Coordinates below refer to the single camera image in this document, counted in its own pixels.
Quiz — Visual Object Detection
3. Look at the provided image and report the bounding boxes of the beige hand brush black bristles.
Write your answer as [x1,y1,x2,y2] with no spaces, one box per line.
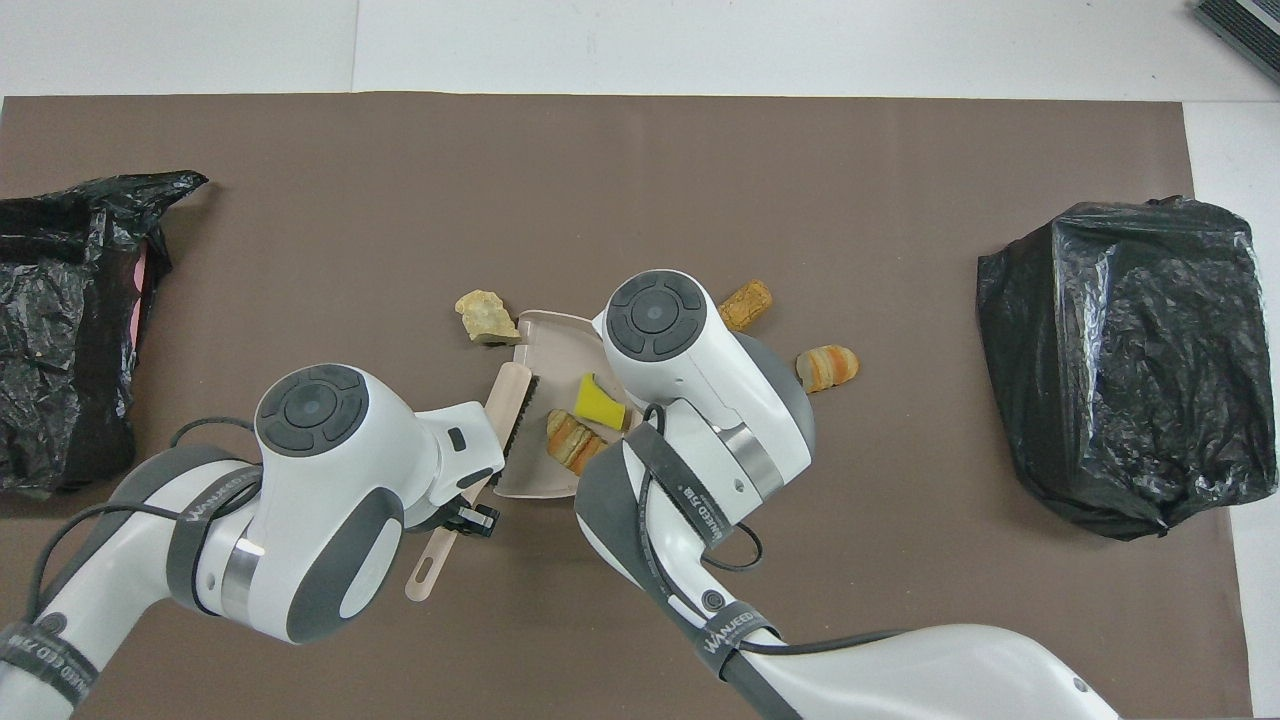
[404,361,542,604]

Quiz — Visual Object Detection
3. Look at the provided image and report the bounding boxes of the small yellow sponge piece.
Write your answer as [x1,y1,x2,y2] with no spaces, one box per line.
[576,373,628,431]

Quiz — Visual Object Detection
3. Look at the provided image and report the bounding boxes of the brown paper table mat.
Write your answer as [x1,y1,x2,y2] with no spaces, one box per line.
[0,92,1253,720]

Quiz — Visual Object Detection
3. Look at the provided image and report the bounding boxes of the dark grey ribbed device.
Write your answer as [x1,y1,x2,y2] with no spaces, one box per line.
[1193,0,1280,86]

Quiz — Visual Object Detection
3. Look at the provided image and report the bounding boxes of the pale trash piece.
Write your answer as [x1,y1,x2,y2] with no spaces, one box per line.
[455,289,522,347]

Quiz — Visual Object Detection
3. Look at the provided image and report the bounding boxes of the pink plastic bin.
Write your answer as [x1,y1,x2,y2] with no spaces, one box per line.
[130,245,152,346]

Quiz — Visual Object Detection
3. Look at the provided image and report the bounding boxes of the orange striped foam piece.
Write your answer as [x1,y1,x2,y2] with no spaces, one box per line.
[545,408,608,476]
[795,344,860,395]

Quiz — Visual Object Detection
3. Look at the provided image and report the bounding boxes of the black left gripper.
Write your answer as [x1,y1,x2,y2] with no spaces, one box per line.
[437,503,501,541]

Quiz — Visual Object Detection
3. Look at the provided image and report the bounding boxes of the beige plastic dustpan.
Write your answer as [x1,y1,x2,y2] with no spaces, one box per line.
[493,309,641,500]

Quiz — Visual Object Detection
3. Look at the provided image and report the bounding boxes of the brown cork-like trash piece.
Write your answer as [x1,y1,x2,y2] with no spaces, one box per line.
[718,279,774,332]

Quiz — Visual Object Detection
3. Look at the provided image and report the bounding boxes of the black plastic trash bag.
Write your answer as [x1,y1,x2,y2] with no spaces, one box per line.
[977,195,1280,542]
[0,170,210,498]

